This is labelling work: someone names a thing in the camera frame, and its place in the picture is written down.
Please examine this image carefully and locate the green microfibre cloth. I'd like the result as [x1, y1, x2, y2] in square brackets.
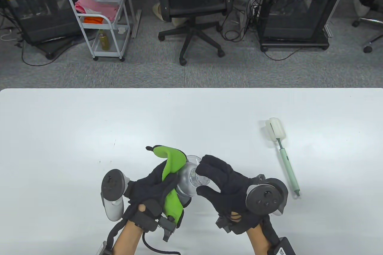
[145, 145, 188, 229]

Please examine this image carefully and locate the person's left forearm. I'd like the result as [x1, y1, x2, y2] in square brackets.
[115, 204, 147, 255]

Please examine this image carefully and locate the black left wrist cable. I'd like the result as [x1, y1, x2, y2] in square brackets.
[142, 230, 182, 255]

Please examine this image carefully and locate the white sponge cup brush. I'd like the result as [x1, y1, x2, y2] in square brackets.
[265, 117, 301, 199]

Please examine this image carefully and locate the black cable bundle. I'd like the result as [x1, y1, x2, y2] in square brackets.
[221, 0, 264, 43]

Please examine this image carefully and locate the black equipment cabinet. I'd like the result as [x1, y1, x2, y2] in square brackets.
[0, 0, 88, 60]
[257, 0, 344, 52]

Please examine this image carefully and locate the clear plastic shaker lid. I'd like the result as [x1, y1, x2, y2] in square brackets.
[175, 155, 211, 199]

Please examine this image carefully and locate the grey chair base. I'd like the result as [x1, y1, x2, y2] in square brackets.
[352, 17, 383, 54]

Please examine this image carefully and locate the person's right forearm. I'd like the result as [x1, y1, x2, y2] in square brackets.
[245, 225, 280, 255]

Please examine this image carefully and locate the person's left hand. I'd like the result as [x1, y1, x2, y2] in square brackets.
[122, 161, 180, 242]

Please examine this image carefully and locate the yellowish drink bottle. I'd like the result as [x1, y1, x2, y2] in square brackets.
[99, 30, 111, 51]

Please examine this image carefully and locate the grey black controller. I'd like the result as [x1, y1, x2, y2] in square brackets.
[246, 174, 289, 217]
[100, 169, 131, 222]

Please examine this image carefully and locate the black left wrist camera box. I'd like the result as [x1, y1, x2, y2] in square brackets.
[96, 240, 116, 255]

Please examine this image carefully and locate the grey black left controller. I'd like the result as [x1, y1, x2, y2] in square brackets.
[100, 169, 131, 222]

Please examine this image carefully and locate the person's right hand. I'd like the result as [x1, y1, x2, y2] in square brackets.
[195, 155, 267, 235]

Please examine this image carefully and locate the black floor cable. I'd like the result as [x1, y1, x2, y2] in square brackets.
[263, 47, 303, 61]
[0, 7, 75, 67]

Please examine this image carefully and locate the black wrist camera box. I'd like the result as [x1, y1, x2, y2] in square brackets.
[268, 237, 300, 255]
[96, 240, 116, 255]

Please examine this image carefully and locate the aluminium frame post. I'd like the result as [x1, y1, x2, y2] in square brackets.
[115, 0, 142, 39]
[324, 0, 356, 39]

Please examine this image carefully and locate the pink cloth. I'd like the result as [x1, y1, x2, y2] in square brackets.
[75, 0, 119, 22]

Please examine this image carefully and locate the white rolling cart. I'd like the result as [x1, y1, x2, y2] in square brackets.
[66, 0, 132, 62]

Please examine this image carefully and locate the grey black right controller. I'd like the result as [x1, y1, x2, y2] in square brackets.
[246, 174, 289, 217]

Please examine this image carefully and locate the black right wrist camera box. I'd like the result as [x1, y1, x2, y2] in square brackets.
[268, 237, 300, 255]

